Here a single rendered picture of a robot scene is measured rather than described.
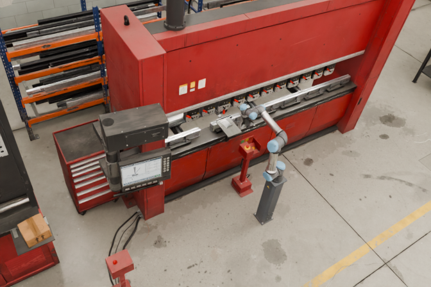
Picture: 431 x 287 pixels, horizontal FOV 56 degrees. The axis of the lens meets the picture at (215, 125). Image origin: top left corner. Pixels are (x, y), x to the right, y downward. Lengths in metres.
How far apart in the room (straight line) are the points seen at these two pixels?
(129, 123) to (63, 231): 2.13
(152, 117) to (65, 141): 1.48
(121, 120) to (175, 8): 1.04
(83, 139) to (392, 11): 3.83
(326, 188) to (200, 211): 1.73
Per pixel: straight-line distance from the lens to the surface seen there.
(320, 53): 5.01
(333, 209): 5.45
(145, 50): 3.33
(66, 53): 5.43
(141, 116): 3.24
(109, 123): 3.20
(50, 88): 5.54
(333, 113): 6.00
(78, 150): 4.37
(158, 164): 3.49
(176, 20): 3.56
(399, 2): 5.30
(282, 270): 4.80
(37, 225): 3.76
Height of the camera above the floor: 4.17
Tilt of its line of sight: 44 degrees down
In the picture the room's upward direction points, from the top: 8 degrees clockwise
